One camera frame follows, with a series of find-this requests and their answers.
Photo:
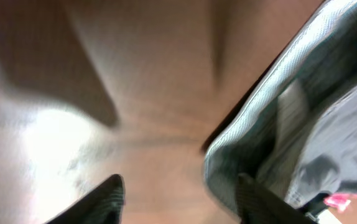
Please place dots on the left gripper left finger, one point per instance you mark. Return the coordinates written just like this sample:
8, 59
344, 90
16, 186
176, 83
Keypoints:
103, 205

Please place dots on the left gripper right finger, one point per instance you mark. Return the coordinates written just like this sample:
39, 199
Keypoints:
257, 205

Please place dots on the grey cotton shorts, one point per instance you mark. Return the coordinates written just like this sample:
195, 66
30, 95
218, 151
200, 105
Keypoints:
296, 132

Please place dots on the red printed t-shirt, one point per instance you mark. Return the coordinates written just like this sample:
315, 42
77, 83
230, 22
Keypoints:
339, 201

